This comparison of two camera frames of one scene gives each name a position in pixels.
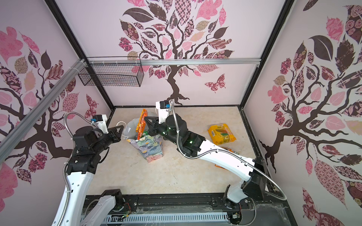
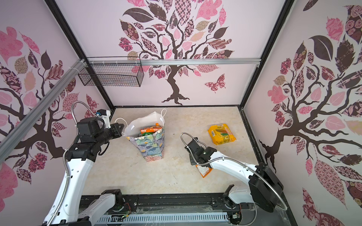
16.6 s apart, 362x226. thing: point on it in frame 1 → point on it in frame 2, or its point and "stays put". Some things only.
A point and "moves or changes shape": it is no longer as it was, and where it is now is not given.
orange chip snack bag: (141, 124) moves or changes shape
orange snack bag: (230, 150) → (203, 171)
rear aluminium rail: (176, 62) stays put
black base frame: (273, 211) stays put
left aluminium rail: (11, 140) stays put
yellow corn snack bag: (221, 133) stays put
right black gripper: (155, 126) → (192, 161)
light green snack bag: (145, 133) stays put
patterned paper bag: (151, 147) stays put
